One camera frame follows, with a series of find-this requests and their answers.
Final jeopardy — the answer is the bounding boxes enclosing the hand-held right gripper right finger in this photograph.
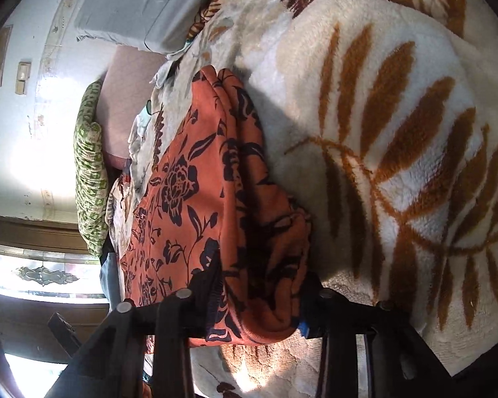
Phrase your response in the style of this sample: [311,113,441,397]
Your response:
[296,274,457,398]

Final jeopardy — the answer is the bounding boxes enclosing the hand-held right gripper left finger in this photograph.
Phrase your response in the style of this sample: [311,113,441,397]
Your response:
[43,263,222,398]

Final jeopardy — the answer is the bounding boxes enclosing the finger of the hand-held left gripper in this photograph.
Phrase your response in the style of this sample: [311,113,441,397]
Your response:
[47,313,82,357]

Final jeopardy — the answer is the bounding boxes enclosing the orange floral shirt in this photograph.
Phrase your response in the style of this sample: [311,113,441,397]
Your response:
[118,65,314,347]

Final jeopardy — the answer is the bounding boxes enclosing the stained glass window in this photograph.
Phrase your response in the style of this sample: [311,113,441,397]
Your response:
[0,241,109,302]

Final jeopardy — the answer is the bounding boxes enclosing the blue-grey garment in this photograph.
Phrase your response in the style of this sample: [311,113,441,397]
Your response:
[100,253,121,303]

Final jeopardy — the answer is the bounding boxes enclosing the green patterned pillow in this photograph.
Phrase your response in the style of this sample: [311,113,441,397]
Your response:
[73,82,111,258]

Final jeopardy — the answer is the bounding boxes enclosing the pink pillow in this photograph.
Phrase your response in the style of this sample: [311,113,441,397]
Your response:
[96,45,169,170]

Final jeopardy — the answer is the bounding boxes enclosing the leaf-print fleece blanket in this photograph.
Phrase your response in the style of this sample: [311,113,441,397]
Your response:
[104,0,498,398]

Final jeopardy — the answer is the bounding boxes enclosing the grey pillow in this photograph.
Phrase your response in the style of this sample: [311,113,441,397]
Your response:
[74,0,233,54]

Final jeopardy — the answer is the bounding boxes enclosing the beige light switch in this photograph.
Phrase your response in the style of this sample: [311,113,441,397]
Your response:
[16,62,32,95]

